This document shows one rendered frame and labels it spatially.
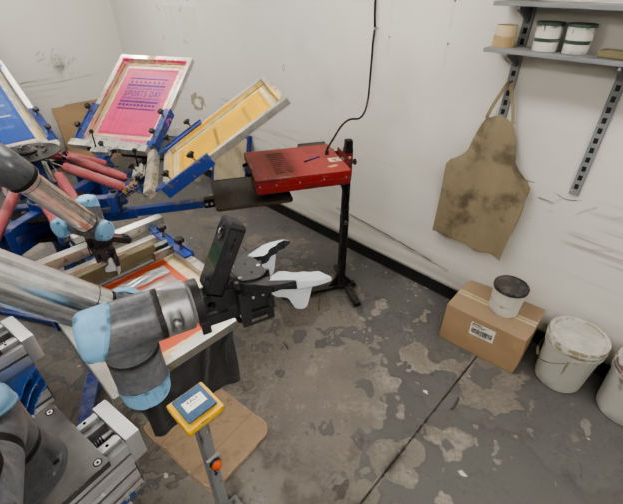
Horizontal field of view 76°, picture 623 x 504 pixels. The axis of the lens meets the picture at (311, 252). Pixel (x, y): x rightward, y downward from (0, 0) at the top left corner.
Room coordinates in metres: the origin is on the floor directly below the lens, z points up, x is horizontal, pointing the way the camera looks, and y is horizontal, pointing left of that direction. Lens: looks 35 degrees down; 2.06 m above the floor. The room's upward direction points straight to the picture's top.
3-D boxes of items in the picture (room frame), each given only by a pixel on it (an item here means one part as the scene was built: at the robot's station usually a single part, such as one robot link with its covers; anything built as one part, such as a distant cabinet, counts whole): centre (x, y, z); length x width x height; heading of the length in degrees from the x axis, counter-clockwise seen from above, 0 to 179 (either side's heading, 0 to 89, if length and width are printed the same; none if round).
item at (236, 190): (2.14, 0.80, 0.91); 1.34 x 0.40 x 0.08; 106
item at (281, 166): (2.35, 0.08, 1.06); 0.61 x 0.46 x 0.12; 106
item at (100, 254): (1.35, 0.86, 1.15); 0.09 x 0.08 x 0.12; 136
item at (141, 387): (0.41, 0.27, 1.56); 0.11 x 0.08 x 0.11; 29
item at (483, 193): (2.25, -1.06, 1.06); 0.53 x 0.07 x 1.05; 46
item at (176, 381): (1.02, 0.48, 0.74); 0.45 x 0.03 x 0.43; 136
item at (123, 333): (0.40, 0.26, 1.65); 0.11 x 0.08 x 0.09; 118
